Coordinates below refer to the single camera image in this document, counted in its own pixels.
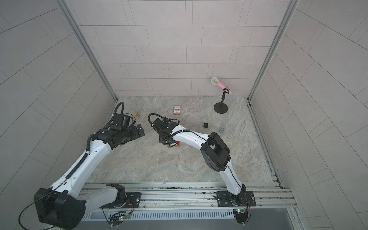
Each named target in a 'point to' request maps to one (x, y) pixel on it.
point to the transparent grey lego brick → (222, 130)
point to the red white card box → (177, 110)
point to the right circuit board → (241, 215)
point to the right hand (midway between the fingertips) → (165, 140)
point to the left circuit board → (117, 218)
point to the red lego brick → (178, 143)
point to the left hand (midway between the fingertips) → (141, 131)
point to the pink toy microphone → (215, 81)
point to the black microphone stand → (222, 108)
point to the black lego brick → (205, 125)
